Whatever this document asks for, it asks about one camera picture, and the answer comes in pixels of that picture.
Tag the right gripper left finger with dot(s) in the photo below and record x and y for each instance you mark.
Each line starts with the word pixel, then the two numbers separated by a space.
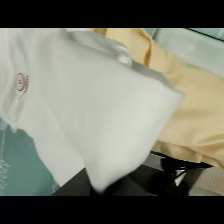
pixel 78 186

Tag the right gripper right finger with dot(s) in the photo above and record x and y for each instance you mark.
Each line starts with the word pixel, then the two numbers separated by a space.
pixel 140 183

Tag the white shirt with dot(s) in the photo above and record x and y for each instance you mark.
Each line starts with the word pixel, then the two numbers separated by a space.
pixel 100 110

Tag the beige garment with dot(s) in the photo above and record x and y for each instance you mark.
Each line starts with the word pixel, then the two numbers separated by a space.
pixel 193 110

